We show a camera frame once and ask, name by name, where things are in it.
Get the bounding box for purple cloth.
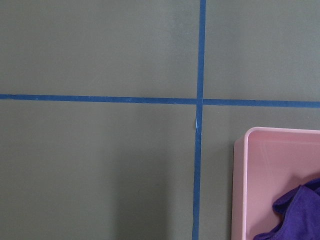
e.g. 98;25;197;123
254;178;320;240

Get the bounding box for pink plastic bin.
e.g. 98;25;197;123
231;127;320;240

